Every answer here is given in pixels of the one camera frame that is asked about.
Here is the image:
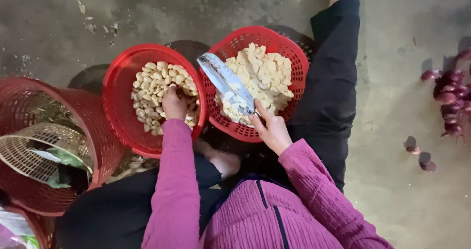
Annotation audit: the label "person's right hand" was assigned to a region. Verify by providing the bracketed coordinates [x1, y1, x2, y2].
[248, 98, 293, 156]

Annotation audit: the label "person's left hand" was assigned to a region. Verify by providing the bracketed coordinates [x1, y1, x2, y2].
[162, 86, 188, 122]

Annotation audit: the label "large steel knife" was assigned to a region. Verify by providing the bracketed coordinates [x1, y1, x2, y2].
[196, 53, 260, 118]

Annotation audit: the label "heap of whole garlic cloves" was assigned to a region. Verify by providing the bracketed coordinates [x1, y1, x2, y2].
[131, 61, 200, 136]

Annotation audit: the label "red solid-rim plastic basket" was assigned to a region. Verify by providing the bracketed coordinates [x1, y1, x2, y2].
[102, 43, 207, 159]

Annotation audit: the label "tall red mesh waste basket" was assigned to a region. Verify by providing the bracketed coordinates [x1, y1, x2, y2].
[0, 77, 127, 217]

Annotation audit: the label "heap of cut garlic pieces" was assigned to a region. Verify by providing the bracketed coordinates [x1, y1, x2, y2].
[215, 43, 294, 128]

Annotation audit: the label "scattered garlic peel scraps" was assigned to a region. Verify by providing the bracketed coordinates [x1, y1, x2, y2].
[75, 0, 120, 47]

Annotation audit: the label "red mesh plastic basket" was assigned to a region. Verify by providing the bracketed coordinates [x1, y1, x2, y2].
[199, 26, 310, 143]

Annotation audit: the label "beige plastic basket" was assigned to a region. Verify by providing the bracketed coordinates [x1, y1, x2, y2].
[0, 123, 95, 186]

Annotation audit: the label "red basket with plastic bags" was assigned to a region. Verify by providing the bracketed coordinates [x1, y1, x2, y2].
[0, 204, 56, 249]

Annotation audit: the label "pile of red shallots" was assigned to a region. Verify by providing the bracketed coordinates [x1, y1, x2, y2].
[421, 48, 471, 143]

